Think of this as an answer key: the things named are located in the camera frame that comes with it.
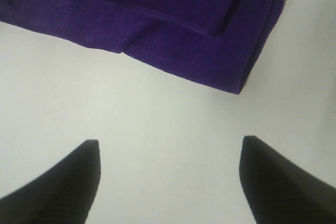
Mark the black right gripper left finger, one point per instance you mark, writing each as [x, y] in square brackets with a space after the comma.
[63, 194]

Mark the purple towel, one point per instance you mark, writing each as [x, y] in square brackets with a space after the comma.
[211, 42]

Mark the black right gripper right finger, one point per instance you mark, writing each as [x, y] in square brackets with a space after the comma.
[278, 191]

